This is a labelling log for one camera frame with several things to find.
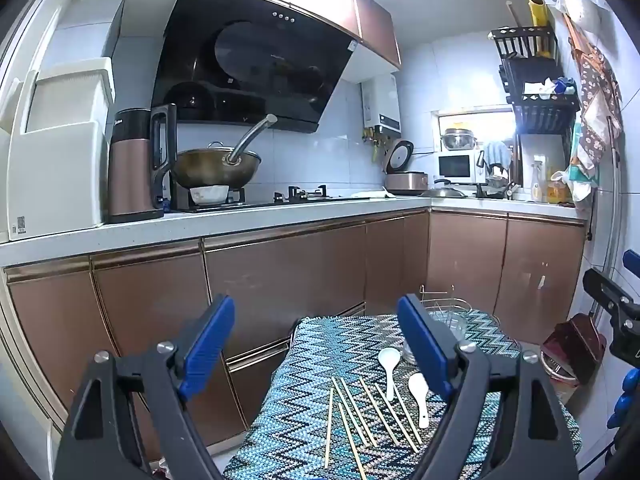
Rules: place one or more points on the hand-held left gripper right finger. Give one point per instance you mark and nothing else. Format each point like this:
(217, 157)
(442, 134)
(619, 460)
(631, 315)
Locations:
(422, 347)

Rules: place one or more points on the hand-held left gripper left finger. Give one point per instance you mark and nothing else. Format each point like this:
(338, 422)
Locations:
(207, 347)

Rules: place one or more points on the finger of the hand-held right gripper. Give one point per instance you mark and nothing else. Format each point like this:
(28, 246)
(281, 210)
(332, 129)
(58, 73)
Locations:
(612, 292)
(632, 261)

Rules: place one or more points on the white ceramic spoon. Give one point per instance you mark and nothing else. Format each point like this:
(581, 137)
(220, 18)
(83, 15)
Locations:
(387, 360)
(417, 387)

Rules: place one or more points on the group of bamboo chopsticks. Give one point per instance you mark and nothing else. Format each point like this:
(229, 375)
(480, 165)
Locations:
(329, 425)

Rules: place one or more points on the person's right hand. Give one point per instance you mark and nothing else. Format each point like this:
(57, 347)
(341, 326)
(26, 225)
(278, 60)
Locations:
(627, 400)

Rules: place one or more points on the maroon dustpan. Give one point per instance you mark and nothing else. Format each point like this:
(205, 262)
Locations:
(575, 340)

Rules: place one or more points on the steel broom pole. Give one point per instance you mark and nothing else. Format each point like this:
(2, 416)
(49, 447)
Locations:
(612, 185)

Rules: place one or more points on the white plastic bag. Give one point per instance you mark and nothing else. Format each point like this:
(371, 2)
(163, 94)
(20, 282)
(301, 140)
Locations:
(575, 187)

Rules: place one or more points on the zigzag patterned cloth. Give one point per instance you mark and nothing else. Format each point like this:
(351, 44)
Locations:
(310, 360)

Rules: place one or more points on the yellow oil bottle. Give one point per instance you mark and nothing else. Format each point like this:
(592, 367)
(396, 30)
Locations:
(555, 192)

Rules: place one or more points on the teal printed bag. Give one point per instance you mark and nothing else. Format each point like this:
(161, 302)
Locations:
(582, 160)

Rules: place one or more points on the clear spray bottle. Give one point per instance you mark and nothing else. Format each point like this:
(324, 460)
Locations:
(537, 190)

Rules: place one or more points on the white bowl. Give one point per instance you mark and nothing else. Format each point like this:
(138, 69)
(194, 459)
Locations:
(209, 195)

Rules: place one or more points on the black gas stove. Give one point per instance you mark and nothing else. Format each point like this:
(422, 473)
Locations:
(260, 201)

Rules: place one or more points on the steel pan lid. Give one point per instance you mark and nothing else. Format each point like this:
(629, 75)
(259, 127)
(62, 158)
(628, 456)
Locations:
(445, 192)

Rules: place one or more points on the black frying pan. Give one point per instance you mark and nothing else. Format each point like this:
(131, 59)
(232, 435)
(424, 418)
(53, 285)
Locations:
(492, 191)

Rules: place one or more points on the white folded cloth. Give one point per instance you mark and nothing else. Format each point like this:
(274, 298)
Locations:
(372, 193)

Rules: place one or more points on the bronze rice cooker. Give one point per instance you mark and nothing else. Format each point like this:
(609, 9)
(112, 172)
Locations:
(405, 182)

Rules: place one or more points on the blue hanging towel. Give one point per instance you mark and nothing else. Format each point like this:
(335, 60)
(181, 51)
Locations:
(497, 155)

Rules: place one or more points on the brown patterned apron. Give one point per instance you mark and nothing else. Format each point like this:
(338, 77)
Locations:
(597, 85)

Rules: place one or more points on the white microwave oven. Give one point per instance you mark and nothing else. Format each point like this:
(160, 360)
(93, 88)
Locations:
(455, 166)

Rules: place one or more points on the bronze electric kettle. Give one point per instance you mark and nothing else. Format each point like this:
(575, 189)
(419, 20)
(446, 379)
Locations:
(132, 175)

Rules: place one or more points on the blue rag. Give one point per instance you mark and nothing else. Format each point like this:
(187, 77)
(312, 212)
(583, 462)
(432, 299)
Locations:
(565, 85)

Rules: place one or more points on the window opening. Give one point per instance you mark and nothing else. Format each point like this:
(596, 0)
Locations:
(500, 120)

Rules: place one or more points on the white crumpled rag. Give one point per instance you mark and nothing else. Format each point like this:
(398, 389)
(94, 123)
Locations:
(540, 89)

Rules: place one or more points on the steel pot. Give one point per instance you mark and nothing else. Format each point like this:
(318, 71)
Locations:
(457, 140)

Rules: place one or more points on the yellow gas valve pipes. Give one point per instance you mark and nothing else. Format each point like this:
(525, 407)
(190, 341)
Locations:
(372, 142)

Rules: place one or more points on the white water heater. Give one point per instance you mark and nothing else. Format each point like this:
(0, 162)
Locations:
(385, 105)

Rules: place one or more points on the yellow roll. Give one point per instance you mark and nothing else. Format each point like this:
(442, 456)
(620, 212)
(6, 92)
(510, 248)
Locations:
(540, 12)

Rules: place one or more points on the wooden stick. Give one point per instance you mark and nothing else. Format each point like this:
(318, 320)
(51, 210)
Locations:
(512, 12)

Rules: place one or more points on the black range hood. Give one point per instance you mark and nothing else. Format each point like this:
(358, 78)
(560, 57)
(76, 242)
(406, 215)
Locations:
(250, 60)

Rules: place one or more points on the bronze upper cabinets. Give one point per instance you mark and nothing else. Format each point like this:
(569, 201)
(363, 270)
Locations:
(375, 25)

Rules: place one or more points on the black wall rack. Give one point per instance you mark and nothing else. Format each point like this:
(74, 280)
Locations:
(545, 115)

